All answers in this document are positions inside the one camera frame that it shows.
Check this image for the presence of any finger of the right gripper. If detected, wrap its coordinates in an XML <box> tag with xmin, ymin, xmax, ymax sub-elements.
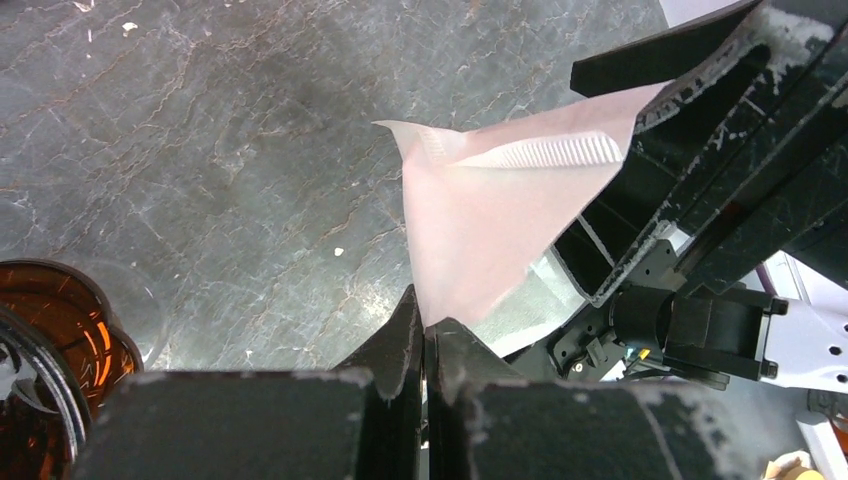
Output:
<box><xmin>570</xmin><ymin>0</ymin><xmax>758</xmax><ymax>97</ymax></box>

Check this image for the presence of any small glass beaker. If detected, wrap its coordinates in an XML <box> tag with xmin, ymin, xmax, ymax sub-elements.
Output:
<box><xmin>76</xmin><ymin>259</ymin><xmax>171</xmax><ymax>370</ymax></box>

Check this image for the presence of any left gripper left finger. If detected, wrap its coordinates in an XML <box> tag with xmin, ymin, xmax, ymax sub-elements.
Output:
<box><xmin>336</xmin><ymin>285</ymin><xmax>424</xmax><ymax>479</ymax></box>

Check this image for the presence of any brown transparent dripper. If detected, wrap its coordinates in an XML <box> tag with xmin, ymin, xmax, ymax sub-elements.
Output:
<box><xmin>1</xmin><ymin>259</ymin><xmax>144</xmax><ymax>479</ymax></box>

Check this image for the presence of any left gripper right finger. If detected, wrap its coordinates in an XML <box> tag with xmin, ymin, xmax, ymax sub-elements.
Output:
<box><xmin>424</xmin><ymin>318</ymin><xmax>526</xmax><ymax>479</ymax></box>

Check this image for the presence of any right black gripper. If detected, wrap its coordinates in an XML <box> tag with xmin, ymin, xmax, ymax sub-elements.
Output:
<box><xmin>555</xmin><ymin>1</ymin><xmax>847</xmax><ymax>306</ymax></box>

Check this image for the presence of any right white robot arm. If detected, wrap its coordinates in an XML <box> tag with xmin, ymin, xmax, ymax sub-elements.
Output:
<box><xmin>507</xmin><ymin>1</ymin><xmax>847</xmax><ymax>393</ymax></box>

